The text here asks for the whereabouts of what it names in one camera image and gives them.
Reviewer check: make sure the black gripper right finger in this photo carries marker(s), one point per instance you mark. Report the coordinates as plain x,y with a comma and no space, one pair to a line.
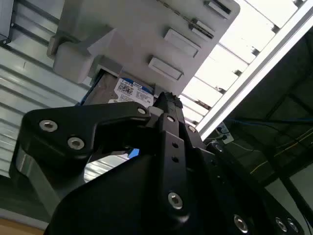
193,139

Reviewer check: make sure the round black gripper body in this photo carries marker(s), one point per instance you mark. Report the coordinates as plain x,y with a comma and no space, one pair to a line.
117,203

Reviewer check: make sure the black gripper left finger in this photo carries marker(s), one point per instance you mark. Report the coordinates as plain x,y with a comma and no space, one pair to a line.
61,127

